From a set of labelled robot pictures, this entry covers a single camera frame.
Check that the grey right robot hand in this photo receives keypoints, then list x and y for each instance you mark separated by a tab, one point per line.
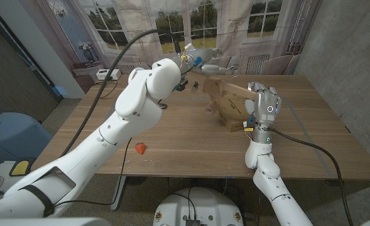
266	105

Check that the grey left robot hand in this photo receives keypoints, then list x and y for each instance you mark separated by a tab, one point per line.
203	59

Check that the beige arm wrap bandage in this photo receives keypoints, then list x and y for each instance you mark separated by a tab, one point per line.
214	91

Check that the long wooden stick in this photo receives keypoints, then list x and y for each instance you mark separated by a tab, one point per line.
235	89

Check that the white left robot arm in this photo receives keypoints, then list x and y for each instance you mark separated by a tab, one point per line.
93	141

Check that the brown cardboard box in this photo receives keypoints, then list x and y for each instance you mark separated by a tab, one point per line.
235	113

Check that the white power strip box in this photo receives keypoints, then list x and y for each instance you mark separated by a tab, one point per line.
108	74

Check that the red toy strawberry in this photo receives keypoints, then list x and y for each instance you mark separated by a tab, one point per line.
140	148

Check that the printed window backdrop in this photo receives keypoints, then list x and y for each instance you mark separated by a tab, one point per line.
266	31

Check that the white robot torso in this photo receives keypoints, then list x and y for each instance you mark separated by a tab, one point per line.
197	207

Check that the grey table leg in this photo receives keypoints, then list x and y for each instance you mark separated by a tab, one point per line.
118	191

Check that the yellow and black pad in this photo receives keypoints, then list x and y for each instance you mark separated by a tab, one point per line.
20	168

